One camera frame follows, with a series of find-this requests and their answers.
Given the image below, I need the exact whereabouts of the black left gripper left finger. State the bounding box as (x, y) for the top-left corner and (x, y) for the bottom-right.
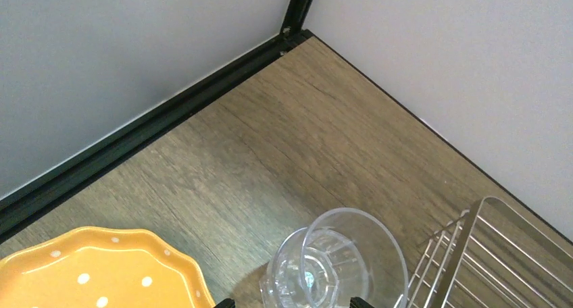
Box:
(214, 298), (235, 308)

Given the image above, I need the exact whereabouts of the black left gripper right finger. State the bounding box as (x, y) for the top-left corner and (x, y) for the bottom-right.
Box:
(349, 297), (372, 308)

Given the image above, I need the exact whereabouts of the clear plastic cup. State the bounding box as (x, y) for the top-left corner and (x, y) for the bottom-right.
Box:
(260, 207), (409, 307)

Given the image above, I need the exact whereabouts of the orange polka dot plate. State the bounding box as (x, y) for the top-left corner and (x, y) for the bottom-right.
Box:
(1, 226), (216, 307)

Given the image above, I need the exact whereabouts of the metal wire dish rack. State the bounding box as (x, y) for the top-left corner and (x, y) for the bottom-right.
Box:
(405, 197), (572, 307)

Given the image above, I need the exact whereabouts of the black aluminium frame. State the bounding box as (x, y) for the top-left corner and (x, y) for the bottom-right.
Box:
(1, 0), (313, 242)

